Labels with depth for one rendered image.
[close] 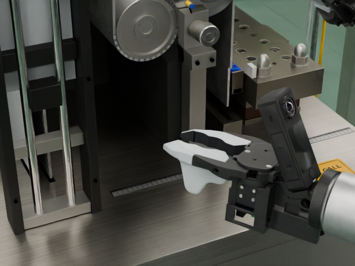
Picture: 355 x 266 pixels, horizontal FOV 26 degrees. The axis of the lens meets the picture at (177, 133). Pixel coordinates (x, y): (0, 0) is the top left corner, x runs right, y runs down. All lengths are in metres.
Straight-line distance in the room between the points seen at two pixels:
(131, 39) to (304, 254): 0.53
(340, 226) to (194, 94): 0.66
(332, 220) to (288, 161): 0.08
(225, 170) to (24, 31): 0.47
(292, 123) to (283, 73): 0.71
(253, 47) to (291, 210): 0.82
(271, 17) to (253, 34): 2.75
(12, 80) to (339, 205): 0.60
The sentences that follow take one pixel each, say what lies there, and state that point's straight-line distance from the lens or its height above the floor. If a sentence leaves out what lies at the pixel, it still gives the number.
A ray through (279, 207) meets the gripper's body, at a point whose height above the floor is 1.20.
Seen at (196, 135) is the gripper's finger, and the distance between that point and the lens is 0.97.
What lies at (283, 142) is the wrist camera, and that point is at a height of 1.29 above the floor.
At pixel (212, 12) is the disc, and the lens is 1.46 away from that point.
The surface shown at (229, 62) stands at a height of 1.07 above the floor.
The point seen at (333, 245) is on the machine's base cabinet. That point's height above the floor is 0.77.
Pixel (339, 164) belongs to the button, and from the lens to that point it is 1.50.
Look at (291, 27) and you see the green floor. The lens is 4.39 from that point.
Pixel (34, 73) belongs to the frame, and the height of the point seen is 1.18.
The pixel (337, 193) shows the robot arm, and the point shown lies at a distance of 0.86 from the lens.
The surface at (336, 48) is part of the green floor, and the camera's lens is 4.18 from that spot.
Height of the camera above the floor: 1.74
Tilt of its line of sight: 31 degrees down
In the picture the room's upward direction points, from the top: straight up
